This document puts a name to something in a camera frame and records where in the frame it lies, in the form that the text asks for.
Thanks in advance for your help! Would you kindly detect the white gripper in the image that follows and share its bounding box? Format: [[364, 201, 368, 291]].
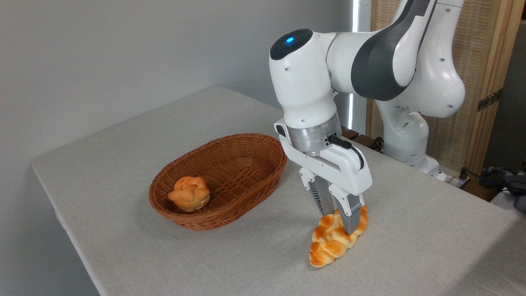
[[274, 119, 373, 236]]

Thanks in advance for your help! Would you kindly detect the long braided bread loaf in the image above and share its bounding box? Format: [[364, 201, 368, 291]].
[[309, 205, 369, 268]]

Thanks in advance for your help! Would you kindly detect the brown wicker basket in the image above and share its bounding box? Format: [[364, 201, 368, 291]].
[[148, 132, 288, 231]]

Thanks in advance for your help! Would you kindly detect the round knotted bread roll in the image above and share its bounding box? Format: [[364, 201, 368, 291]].
[[167, 176, 211, 213]]

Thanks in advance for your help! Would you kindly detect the dark wooden slat bench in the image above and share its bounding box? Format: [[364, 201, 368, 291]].
[[340, 126, 383, 153]]

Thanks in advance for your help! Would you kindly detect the white power strip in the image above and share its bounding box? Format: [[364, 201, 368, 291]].
[[445, 166, 471, 190]]

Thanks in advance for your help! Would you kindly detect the grey tablecloth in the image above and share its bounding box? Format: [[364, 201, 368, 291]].
[[31, 86, 526, 296]]

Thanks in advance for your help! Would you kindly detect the dark grey bag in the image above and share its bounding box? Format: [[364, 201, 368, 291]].
[[482, 164, 526, 213]]

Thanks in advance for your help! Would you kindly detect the metal screen hinge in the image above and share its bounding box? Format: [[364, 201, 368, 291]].
[[476, 88, 503, 113]]

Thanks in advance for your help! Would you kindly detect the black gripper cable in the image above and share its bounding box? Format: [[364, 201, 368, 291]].
[[327, 134, 365, 170]]

